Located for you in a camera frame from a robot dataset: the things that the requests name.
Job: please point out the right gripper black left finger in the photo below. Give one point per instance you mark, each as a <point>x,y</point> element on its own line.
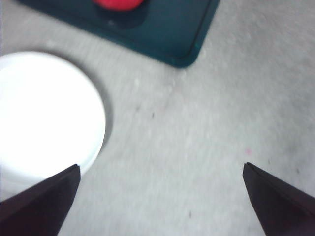
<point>41,206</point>

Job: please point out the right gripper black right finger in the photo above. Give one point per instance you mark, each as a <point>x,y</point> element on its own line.
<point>280,204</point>

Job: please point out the red tomato with green stem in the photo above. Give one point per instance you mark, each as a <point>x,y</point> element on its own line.
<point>118,5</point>

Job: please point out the pale grey round plate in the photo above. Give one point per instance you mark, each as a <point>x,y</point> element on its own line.
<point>46,110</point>

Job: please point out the dark rectangular tray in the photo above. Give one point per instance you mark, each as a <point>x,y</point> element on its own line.
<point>157,32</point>

